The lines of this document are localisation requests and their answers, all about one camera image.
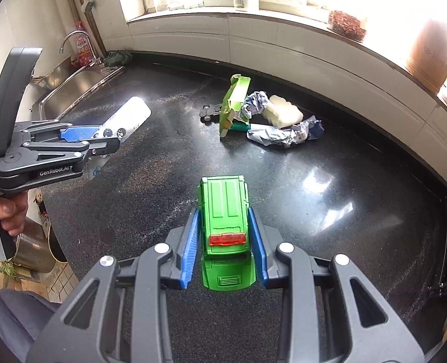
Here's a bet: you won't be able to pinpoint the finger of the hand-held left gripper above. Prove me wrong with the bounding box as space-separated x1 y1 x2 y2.
13 120 107 144
19 137 123 160

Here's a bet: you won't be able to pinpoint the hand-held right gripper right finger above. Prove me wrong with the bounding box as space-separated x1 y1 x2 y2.
247 207 425 363

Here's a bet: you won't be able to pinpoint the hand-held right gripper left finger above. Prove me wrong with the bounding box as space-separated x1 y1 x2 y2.
26 209 201 363

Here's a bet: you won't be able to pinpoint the white plastic packet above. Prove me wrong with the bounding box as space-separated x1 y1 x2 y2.
83 96 152 182

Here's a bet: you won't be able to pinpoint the green toy car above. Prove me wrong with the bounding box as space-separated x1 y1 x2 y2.
197 175 257 292

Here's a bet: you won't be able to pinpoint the person's left hand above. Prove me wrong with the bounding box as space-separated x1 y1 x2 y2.
0 188 29 237

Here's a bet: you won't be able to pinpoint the steel sink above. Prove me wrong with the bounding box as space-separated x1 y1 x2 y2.
32 64 126 122

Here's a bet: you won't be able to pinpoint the chrome faucet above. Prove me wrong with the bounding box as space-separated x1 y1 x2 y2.
59 30 105 67

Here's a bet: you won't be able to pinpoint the red label bottle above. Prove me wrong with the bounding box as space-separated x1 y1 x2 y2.
70 32 95 67

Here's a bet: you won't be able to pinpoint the dark green cloth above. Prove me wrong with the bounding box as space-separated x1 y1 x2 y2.
104 49 133 68

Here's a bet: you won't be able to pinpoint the metal pot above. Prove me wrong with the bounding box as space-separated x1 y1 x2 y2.
12 232 56 273

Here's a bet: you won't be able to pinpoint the large silver blue foil wrapper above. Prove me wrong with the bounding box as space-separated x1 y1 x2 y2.
247 117 324 148

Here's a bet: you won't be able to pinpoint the green white marker pen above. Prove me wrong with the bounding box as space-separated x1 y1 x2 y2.
229 121 273 132

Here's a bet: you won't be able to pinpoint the small black wheeled toy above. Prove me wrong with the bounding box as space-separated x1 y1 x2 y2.
199 103 226 124

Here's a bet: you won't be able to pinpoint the white foam block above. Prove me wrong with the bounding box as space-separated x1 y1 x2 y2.
263 96 304 128

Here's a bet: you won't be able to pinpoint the green carton box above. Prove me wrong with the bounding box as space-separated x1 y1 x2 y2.
219 76 253 138

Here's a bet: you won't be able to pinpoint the person's grey trousers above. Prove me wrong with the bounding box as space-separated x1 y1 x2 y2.
0 282 58 363

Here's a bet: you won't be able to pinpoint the jar of red spices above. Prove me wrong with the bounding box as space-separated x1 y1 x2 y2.
327 9 368 42

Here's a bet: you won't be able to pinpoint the wooden utensil holder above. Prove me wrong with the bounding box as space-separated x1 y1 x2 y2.
405 19 447 93

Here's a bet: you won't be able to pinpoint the dark wall pipe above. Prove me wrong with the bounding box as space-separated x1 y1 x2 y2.
66 0 107 58

